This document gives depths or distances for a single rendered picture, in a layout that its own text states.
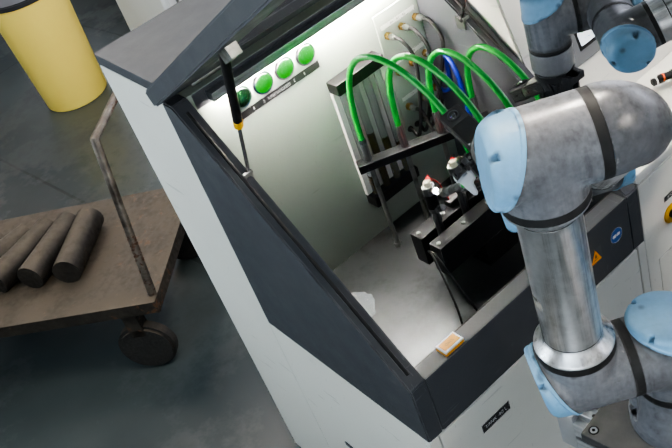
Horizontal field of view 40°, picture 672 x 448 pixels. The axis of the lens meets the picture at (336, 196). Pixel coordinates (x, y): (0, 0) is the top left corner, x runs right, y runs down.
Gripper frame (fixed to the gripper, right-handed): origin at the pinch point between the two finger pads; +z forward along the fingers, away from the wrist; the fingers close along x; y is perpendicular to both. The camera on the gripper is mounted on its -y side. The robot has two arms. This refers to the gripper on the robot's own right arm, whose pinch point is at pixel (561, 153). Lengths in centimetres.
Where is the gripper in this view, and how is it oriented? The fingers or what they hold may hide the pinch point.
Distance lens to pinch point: 182.9
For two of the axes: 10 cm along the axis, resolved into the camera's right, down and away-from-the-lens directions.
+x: 7.4, -5.6, 3.7
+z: 2.9, 7.6, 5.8
